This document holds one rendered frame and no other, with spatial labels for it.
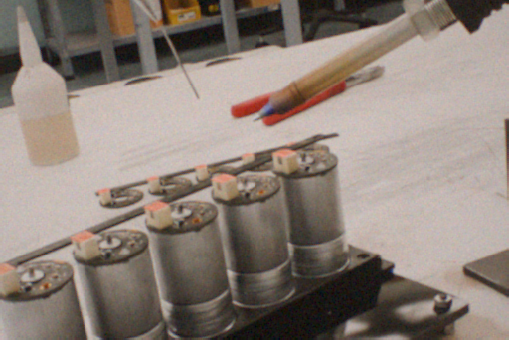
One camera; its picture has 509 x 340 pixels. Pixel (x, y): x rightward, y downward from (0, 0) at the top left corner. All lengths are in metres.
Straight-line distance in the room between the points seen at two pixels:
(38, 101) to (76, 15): 4.20
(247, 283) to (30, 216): 0.22
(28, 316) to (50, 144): 0.32
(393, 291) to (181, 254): 0.09
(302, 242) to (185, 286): 0.05
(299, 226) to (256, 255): 0.02
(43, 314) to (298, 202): 0.11
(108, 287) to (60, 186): 0.27
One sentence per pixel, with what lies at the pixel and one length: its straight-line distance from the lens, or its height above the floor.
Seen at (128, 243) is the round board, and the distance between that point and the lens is 0.30.
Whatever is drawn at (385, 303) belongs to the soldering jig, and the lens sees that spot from 0.34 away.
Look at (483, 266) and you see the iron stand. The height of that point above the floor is 0.75.
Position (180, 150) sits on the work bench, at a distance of 0.58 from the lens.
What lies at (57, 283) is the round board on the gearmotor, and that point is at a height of 0.81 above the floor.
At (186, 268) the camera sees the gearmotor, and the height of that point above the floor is 0.80.
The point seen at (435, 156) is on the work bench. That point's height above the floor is 0.75.
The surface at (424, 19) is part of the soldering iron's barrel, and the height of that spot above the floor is 0.87.
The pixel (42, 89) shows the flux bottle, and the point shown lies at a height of 0.80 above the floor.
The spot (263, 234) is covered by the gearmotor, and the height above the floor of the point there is 0.80.
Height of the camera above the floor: 0.93
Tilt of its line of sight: 21 degrees down
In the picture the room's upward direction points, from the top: 10 degrees counter-clockwise
